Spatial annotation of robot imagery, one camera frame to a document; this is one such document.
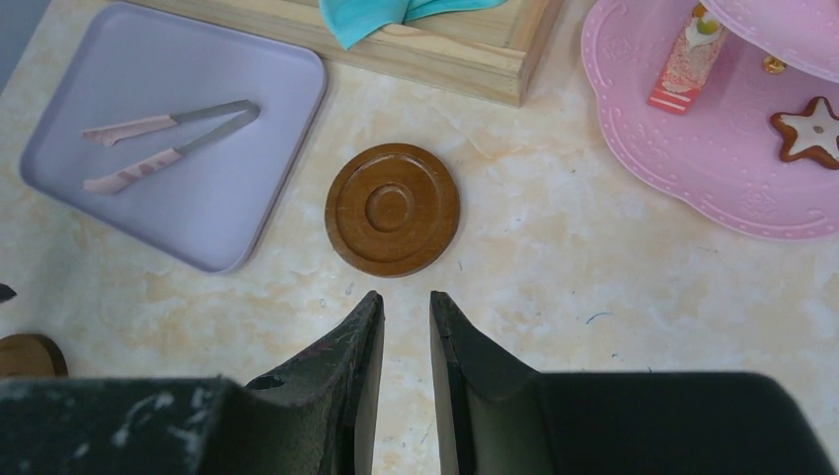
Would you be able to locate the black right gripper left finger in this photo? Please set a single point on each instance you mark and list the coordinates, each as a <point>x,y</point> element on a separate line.
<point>313,414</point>

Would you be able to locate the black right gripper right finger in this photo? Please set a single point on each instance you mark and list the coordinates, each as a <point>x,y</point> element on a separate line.
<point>497,415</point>

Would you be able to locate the brown saucer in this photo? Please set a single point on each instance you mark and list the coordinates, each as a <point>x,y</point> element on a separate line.
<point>31,355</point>
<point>392,210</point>

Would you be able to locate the lavender serving tray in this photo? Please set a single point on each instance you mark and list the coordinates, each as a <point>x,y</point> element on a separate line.
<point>205,206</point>

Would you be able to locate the star-shaped iced cookie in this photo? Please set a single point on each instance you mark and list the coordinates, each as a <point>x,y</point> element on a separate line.
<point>811,134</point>

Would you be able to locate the red striped cake piece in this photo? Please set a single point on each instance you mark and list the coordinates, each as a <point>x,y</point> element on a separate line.
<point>690,62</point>

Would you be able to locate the pink three-tier cake stand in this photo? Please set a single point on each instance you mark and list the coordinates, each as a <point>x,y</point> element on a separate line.
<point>722,156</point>

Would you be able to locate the teal cloth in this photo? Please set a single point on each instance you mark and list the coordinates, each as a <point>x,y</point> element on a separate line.
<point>351,21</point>

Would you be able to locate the wooden clothes rack frame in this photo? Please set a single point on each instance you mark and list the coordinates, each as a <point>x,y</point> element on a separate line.
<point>488,54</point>

